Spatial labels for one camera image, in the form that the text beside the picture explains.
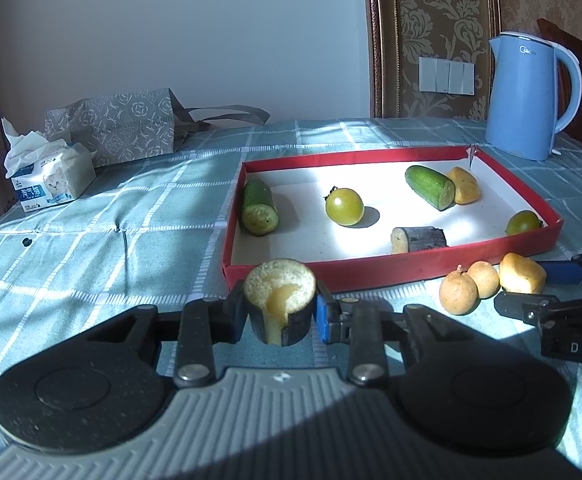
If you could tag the red cardboard tray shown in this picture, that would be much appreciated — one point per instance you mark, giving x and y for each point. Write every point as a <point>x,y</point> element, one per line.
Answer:
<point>311,240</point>

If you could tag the brown longan fruit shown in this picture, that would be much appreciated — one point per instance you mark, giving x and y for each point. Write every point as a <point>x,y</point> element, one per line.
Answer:
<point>486,279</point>
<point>458,292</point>

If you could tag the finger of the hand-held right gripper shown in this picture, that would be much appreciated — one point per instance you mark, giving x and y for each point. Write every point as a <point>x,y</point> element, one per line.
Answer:
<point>521,305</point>
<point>563,271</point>

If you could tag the white wall switch panel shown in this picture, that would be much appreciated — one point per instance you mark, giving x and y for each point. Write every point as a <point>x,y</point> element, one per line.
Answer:
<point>446,76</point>

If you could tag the grey patterned gift bag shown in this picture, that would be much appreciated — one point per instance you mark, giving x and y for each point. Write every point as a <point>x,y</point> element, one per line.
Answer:
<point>121,127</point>

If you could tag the dark eggplant piece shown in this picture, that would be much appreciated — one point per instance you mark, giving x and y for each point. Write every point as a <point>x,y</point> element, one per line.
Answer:
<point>278,285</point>
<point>423,237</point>

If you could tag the white tissue pack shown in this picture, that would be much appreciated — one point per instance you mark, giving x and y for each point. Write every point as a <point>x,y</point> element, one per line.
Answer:
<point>53,180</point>

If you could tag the yellow potato piece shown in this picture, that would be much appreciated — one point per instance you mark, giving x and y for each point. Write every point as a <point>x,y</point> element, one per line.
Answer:
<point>521,272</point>
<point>465,187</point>

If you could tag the green tomato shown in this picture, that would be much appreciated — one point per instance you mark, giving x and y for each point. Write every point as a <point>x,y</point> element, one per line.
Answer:
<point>523,222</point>
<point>344,206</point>

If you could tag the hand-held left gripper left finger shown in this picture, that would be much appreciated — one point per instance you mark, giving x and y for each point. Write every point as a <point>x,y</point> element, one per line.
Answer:
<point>236,312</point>

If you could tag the light blue electric kettle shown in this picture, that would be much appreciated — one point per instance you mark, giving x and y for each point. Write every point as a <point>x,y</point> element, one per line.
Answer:
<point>526,100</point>

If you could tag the green cucumber piece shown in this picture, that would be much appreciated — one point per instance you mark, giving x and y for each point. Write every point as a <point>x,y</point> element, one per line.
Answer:
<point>428,185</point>
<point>258,205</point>

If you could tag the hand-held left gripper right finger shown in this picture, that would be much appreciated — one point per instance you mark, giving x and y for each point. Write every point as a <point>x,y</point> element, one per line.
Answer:
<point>322,317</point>

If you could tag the teal checked tablecloth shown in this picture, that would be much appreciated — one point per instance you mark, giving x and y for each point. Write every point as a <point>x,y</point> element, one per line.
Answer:
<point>121,260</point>

